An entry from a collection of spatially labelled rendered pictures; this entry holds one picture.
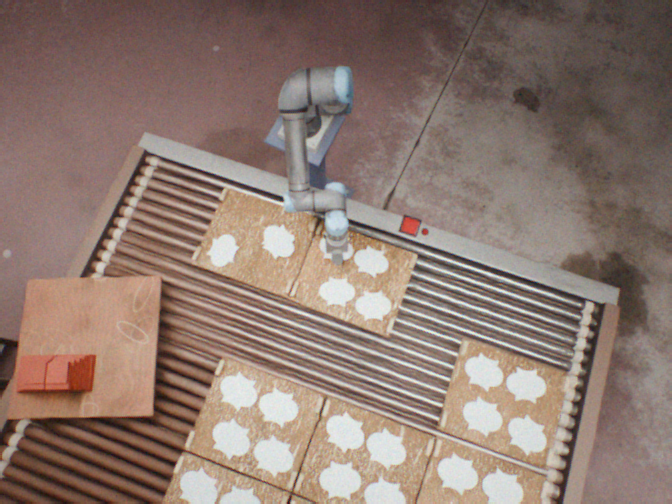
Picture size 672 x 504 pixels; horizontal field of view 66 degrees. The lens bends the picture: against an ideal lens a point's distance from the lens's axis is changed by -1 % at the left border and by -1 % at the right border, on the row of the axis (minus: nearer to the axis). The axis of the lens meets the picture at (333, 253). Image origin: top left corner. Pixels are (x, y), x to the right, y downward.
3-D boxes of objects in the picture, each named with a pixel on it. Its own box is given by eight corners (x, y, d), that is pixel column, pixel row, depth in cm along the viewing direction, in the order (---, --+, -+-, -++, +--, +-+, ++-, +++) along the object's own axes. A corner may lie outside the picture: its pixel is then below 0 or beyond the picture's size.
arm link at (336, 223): (347, 207, 180) (348, 231, 178) (347, 219, 191) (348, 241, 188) (324, 208, 180) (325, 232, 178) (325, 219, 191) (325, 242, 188)
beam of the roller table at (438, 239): (149, 138, 233) (144, 131, 228) (612, 291, 213) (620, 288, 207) (140, 154, 231) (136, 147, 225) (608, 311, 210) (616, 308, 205)
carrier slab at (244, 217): (227, 188, 219) (226, 187, 218) (319, 220, 215) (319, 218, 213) (192, 264, 209) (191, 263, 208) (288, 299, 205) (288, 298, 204)
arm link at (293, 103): (270, 71, 164) (283, 218, 184) (305, 69, 164) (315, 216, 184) (274, 68, 175) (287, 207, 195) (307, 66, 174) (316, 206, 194)
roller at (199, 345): (82, 294, 210) (77, 292, 206) (559, 470, 191) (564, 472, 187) (77, 306, 209) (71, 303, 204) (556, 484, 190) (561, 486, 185)
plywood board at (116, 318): (30, 280, 197) (28, 279, 195) (162, 277, 197) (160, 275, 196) (10, 418, 182) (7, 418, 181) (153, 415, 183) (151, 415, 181)
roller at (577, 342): (137, 187, 224) (132, 182, 220) (587, 341, 205) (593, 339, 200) (131, 197, 223) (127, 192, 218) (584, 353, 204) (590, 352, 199)
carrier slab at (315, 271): (321, 221, 215) (321, 219, 213) (417, 255, 211) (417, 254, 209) (289, 300, 205) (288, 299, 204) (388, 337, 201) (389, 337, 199)
